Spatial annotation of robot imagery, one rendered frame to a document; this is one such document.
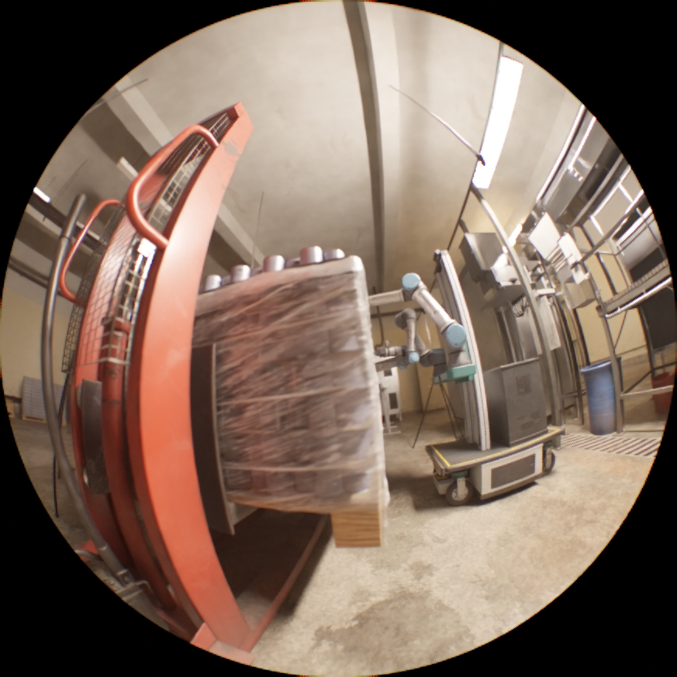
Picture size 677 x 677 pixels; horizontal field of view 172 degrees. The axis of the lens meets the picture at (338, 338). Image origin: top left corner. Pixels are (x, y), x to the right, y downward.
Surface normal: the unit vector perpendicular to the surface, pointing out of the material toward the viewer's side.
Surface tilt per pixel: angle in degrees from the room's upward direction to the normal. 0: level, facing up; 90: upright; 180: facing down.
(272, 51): 180
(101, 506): 90
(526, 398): 90
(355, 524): 88
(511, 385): 90
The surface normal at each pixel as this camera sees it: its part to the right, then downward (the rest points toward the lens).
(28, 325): 0.98, -0.14
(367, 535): -0.17, -0.30
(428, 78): 0.10, 0.96
